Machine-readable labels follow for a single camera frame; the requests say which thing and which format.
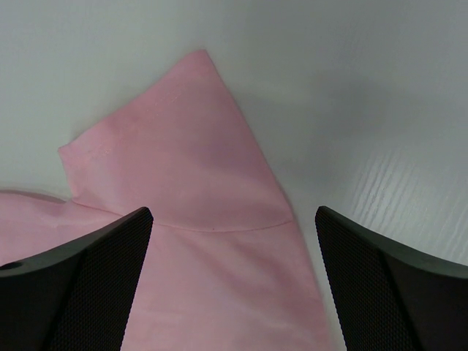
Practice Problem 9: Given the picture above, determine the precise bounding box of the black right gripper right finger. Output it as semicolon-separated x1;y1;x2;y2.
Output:
315;206;467;350

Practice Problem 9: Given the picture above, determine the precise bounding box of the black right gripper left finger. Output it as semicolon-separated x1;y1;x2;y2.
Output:
1;208;154;351

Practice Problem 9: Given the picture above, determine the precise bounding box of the pink t shirt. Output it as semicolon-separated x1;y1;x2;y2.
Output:
1;50;333;350

